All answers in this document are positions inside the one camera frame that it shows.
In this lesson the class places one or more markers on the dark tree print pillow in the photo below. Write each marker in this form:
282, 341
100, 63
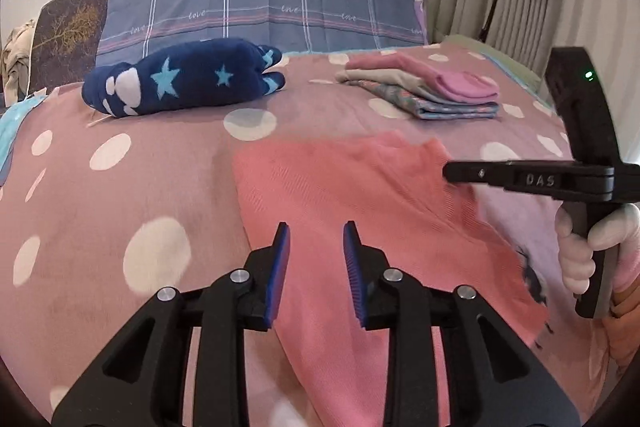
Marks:
65, 37

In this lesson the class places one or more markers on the person's right forearm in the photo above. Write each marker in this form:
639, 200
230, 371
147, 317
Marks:
627, 322

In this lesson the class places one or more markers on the folded teal floral garment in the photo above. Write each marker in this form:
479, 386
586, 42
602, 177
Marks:
440, 108

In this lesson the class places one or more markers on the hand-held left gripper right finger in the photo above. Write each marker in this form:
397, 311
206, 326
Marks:
352, 272

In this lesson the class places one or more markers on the coral pink knit garment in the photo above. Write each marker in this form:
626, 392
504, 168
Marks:
350, 197

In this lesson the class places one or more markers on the folded beige garment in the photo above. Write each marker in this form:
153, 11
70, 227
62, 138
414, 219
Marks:
385, 79

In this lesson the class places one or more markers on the mauve polka dot blanket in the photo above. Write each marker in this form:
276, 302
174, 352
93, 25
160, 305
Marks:
125, 187

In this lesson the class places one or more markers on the person's right hand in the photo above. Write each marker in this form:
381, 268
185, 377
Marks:
575, 257

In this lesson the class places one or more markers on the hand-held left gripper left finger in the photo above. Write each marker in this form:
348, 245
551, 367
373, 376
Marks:
282, 267

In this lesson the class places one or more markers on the crumpled beige cloth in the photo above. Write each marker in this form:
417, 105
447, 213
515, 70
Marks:
15, 62

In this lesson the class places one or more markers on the lilac printed garment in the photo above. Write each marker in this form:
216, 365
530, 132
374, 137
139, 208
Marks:
525, 227

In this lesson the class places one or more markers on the teal blanket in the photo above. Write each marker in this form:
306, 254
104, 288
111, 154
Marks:
15, 127

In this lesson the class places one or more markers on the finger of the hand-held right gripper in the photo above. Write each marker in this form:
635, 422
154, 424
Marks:
510, 179

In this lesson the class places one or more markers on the navy star plush pillow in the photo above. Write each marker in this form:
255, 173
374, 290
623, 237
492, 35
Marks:
185, 79

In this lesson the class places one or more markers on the light green bed sheet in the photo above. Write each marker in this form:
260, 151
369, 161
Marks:
500, 57

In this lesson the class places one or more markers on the stack of folded cloths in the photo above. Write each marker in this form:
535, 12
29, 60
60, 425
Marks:
450, 79

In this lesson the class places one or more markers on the blue plaid pillow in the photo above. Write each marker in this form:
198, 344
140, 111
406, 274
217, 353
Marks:
260, 2

